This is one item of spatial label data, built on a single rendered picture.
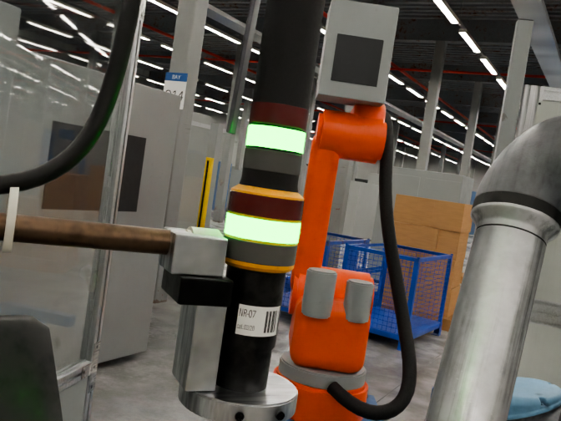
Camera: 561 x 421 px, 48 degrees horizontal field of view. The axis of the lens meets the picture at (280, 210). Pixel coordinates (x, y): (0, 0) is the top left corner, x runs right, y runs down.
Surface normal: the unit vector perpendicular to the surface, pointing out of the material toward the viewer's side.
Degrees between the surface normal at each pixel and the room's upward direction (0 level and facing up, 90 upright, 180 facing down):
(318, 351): 90
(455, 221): 90
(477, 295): 67
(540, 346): 90
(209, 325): 90
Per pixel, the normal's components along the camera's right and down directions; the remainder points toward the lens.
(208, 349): 0.40, 0.11
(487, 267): -0.53, -0.45
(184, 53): -0.47, -0.02
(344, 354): 0.00, 0.05
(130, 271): 0.88, 0.15
